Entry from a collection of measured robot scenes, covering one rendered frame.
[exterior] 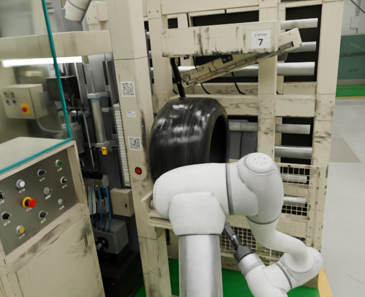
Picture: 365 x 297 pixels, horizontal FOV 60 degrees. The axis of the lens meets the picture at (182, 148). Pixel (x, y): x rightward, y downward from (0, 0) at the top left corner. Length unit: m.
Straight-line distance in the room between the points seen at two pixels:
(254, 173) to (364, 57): 10.23
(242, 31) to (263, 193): 1.07
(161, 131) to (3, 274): 0.90
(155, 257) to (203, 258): 1.29
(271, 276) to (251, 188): 0.56
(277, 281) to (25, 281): 1.08
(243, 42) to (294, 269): 1.06
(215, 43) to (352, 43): 9.19
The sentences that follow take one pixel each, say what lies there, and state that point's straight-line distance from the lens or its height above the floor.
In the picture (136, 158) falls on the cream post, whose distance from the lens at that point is 1.75.
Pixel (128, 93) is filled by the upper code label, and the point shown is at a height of 1.49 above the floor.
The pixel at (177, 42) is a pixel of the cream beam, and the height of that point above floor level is 1.71.
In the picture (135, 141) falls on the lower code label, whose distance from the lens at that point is 1.71.
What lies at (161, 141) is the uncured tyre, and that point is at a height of 1.30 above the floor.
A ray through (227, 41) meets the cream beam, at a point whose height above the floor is 1.70.
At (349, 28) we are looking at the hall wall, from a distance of 10.80.
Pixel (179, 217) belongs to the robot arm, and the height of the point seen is 1.35.
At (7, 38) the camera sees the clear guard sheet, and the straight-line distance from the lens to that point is 1.54.
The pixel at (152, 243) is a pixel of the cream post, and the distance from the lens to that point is 1.99.
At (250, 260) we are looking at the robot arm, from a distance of 1.29.
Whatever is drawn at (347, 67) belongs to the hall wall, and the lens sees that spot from 10.81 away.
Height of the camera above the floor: 1.75
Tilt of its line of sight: 20 degrees down
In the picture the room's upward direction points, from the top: 4 degrees counter-clockwise
